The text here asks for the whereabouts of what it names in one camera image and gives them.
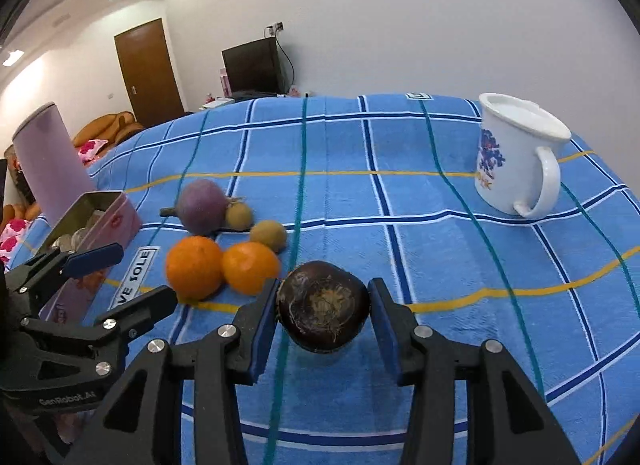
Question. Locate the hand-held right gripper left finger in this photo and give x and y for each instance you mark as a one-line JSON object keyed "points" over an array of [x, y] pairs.
{"points": [[262, 336]]}

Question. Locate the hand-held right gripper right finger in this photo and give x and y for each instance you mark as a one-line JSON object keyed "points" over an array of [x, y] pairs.
{"points": [[385, 336]]}

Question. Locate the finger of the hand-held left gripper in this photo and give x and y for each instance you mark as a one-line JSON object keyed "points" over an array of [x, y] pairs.
{"points": [[142, 309], [95, 257]]}

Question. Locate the rectangular metal tin box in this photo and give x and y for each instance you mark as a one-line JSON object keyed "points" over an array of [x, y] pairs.
{"points": [[114, 225]]}

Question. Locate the orange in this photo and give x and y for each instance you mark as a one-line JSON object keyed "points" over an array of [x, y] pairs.
{"points": [[194, 267], [250, 267]]}

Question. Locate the dark water chestnut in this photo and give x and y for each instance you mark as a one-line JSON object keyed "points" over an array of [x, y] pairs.
{"points": [[322, 305]]}

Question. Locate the brown longan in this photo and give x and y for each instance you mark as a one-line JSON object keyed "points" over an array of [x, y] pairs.
{"points": [[268, 236], [239, 216]]}

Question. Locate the purple round radish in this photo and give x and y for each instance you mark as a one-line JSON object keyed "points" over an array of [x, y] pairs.
{"points": [[204, 206]]}

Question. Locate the pink floral pillow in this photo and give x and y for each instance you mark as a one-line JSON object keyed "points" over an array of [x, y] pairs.
{"points": [[12, 240], [94, 149]]}

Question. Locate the brown leather sofa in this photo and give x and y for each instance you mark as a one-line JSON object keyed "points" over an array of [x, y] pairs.
{"points": [[107, 126], [15, 215]]}

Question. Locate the blue checked blanket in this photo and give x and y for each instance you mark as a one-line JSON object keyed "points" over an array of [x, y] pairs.
{"points": [[400, 145]]}

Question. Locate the brown wooden door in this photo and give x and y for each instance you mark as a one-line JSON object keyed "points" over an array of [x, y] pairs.
{"points": [[147, 70]]}

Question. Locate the white television stand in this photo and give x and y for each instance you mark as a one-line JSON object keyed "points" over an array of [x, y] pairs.
{"points": [[220, 101]]}

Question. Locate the square ceiling light panel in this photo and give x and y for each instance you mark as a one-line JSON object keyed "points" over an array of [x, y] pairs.
{"points": [[13, 57]]}

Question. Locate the pink box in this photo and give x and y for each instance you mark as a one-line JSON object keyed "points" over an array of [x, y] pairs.
{"points": [[225, 81]]}

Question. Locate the white printed mug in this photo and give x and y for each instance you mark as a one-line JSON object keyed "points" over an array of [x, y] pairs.
{"points": [[510, 155]]}

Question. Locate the pink flower ornament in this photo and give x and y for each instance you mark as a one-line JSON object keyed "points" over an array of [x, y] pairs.
{"points": [[294, 91]]}

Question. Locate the black television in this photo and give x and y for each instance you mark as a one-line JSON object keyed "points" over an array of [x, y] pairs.
{"points": [[252, 66]]}

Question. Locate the white wall socket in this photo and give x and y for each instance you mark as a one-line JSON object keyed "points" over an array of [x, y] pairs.
{"points": [[275, 28]]}

